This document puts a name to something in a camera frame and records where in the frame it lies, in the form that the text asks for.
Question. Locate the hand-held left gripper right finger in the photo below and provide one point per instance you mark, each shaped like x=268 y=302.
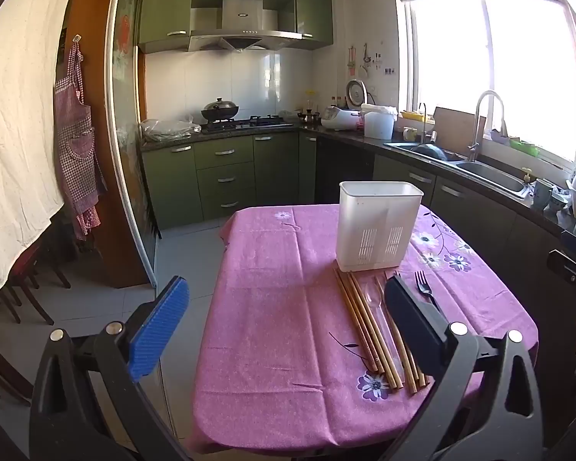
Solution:
x=413 y=329

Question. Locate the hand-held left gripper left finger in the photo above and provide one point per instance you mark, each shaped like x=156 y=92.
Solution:
x=161 y=331

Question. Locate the row of wooden chopsticks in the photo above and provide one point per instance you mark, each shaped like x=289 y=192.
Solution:
x=365 y=326

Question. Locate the white plastic utensil holder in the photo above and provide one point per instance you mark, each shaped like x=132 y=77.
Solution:
x=379 y=211

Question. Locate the black fork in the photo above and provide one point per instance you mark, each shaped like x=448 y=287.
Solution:
x=423 y=288

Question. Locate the clear plastic spoon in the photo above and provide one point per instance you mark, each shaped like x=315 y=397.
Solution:
x=375 y=295

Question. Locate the blue ceramic cup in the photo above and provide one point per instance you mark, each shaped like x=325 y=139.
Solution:
x=542 y=194

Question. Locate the soap dispenser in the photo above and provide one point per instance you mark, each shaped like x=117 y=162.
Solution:
x=527 y=176

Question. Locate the steel double sink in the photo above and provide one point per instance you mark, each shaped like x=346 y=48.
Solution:
x=494 y=175

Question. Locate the green plastic basin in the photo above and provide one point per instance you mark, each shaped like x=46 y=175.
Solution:
x=523 y=147

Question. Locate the purple floral tablecloth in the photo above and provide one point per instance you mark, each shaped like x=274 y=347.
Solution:
x=278 y=345

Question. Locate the green cabinet drawer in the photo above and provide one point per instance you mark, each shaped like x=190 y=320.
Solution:
x=225 y=180
x=228 y=204
x=224 y=152

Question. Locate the wooden chair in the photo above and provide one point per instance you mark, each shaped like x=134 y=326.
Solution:
x=29 y=273

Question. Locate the green base cabinets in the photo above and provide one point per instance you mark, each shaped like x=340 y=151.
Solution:
x=173 y=187

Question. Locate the steel kitchen faucet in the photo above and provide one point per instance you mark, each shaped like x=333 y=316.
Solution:
x=474 y=125

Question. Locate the wooden cutting board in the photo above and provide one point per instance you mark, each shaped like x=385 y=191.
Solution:
x=456 y=127

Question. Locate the dark wok in sink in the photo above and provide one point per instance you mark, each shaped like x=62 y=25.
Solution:
x=429 y=152

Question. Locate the white mug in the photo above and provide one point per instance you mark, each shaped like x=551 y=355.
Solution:
x=410 y=134

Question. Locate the checkered apron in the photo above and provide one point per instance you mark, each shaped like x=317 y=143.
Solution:
x=77 y=153

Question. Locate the kitchen window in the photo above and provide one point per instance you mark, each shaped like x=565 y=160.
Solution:
x=509 y=57

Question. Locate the clear plastic bag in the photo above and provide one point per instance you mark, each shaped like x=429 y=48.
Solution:
x=168 y=127

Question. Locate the yellow tray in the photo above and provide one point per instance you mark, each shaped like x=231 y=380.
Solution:
x=415 y=115

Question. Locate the white bucket with bag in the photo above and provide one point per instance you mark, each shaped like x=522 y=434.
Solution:
x=378 y=125

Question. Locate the white rice cooker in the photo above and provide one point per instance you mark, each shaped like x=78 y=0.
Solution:
x=341 y=119

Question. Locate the black wok with lid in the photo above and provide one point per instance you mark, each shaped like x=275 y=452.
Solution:
x=220 y=108

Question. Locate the black gas stove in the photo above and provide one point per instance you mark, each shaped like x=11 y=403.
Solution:
x=264 y=122

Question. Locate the round white appliance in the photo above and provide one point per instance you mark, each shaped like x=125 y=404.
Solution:
x=355 y=92

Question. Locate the white hanging cloth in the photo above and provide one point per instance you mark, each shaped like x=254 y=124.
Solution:
x=19 y=129

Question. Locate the sliding glass door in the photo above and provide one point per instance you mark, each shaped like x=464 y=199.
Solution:
x=125 y=81

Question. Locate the hanging kitchen tool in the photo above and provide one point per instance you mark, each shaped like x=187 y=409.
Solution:
x=365 y=57

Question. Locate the steel range hood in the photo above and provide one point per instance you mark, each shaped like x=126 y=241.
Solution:
x=242 y=14

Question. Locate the hanging red wall ornament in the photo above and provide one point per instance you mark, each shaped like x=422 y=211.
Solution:
x=352 y=60

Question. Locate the wooden door frame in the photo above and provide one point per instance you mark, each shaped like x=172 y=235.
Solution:
x=98 y=19

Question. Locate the green wall cabinets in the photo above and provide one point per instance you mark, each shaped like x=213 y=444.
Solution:
x=165 y=9

